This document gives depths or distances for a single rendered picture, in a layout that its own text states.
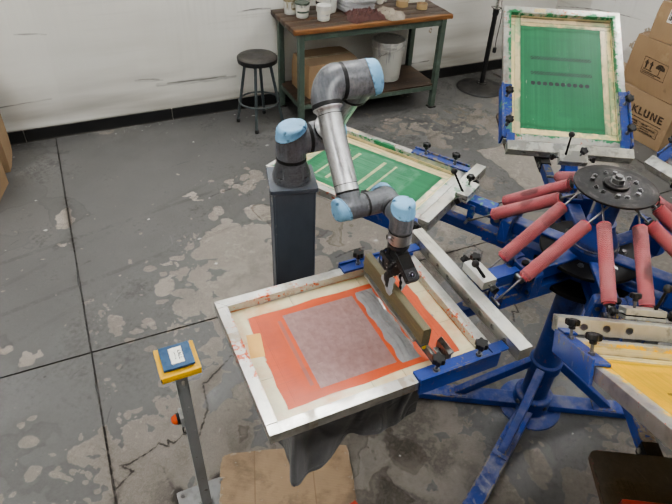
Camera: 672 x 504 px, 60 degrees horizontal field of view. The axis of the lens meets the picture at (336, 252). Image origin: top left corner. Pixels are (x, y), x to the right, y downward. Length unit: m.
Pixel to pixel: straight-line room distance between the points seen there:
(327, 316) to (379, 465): 0.99
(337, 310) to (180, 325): 1.52
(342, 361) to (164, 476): 1.22
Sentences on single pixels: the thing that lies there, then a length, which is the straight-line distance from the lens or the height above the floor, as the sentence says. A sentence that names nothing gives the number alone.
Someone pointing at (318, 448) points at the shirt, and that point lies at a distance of 2.03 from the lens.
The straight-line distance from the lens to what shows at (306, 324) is 2.01.
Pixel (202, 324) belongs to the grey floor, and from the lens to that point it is 3.39.
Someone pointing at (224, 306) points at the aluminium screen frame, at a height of 0.99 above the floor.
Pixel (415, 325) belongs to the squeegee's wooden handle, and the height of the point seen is 1.09.
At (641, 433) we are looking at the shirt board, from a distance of 2.04.
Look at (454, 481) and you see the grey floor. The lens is 2.83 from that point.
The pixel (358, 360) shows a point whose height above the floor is 0.96.
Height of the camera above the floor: 2.40
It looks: 39 degrees down
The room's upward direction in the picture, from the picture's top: 3 degrees clockwise
